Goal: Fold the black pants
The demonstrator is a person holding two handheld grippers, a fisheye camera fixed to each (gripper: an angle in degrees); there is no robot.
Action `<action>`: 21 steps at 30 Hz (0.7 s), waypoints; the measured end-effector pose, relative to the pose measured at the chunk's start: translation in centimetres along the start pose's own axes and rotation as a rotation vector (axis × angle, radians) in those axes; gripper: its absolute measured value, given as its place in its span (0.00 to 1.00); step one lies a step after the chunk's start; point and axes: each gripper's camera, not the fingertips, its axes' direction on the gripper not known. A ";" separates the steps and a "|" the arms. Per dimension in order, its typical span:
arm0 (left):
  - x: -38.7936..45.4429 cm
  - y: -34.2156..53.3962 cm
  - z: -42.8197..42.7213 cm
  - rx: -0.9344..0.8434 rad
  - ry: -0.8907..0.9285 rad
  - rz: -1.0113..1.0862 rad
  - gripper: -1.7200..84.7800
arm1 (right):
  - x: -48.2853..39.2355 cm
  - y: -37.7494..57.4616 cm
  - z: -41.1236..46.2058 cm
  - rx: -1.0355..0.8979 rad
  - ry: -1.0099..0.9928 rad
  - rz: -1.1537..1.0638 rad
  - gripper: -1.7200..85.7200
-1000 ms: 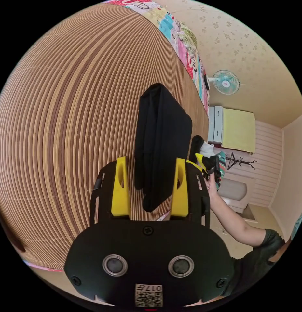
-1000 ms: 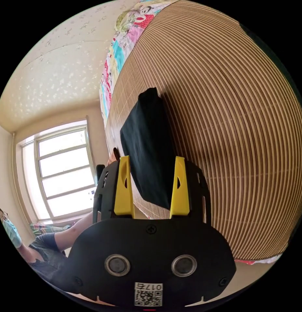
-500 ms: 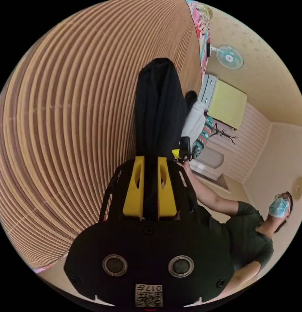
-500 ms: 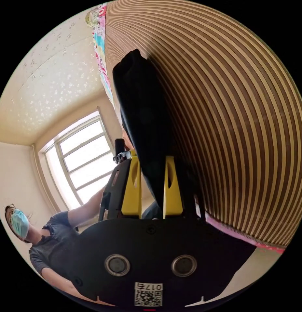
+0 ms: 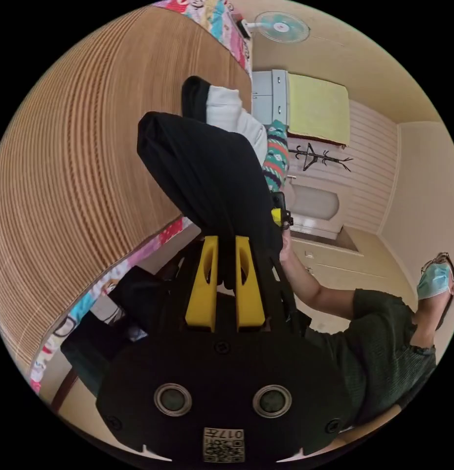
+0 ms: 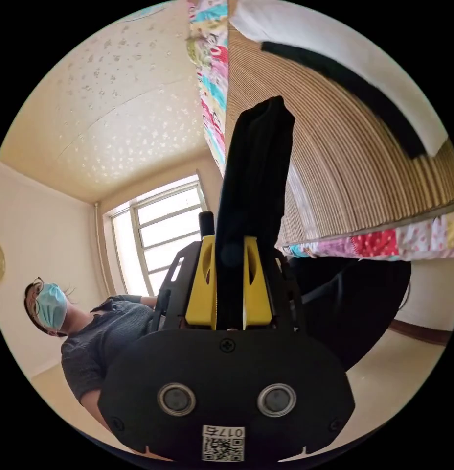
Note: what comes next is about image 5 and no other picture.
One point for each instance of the black coat rack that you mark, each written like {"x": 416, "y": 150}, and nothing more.
{"x": 315, "y": 157}

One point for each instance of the person's right hand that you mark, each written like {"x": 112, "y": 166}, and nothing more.
{"x": 285, "y": 249}

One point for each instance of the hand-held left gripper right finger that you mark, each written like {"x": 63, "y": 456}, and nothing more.
{"x": 251, "y": 297}

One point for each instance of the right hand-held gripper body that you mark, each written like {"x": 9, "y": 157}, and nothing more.
{"x": 279, "y": 200}

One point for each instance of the black pants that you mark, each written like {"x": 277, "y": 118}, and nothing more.
{"x": 212, "y": 176}

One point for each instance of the teal wall fan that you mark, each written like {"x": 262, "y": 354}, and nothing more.
{"x": 284, "y": 27}

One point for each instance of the person's body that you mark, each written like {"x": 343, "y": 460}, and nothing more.
{"x": 388, "y": 349}

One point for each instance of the person's right forearm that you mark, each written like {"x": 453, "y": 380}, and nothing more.
{"x": 318, "y": 290}

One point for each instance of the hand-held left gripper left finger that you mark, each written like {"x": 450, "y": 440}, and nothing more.
{"x": 201, "y": 293}

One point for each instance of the yellow curtain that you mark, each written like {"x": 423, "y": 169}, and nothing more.
{"x": 318, "y": 106}

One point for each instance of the white door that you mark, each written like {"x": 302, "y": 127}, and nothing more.
{"x": 315, "y": 205}

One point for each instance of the grey cupboard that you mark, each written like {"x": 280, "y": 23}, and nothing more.
{"x": 265, "y": 95}

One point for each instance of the bed with woven mat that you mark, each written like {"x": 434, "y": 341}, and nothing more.
{"x": 84, "y": 147}

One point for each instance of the pile of clothes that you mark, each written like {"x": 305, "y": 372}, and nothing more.
{"x": 230, "y": 110}

